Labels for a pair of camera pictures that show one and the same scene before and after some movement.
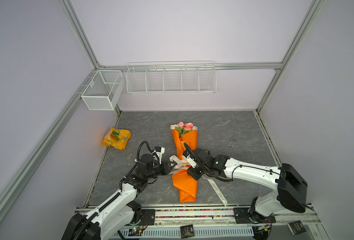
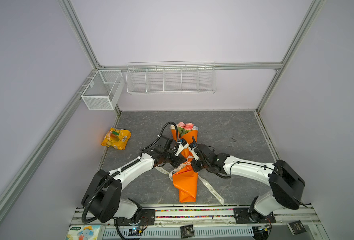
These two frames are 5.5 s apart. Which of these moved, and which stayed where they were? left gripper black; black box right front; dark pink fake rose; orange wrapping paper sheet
Moved: left gripper black
Stayed: dark pink fake rose; orange wrapping paper sheet; black box right front
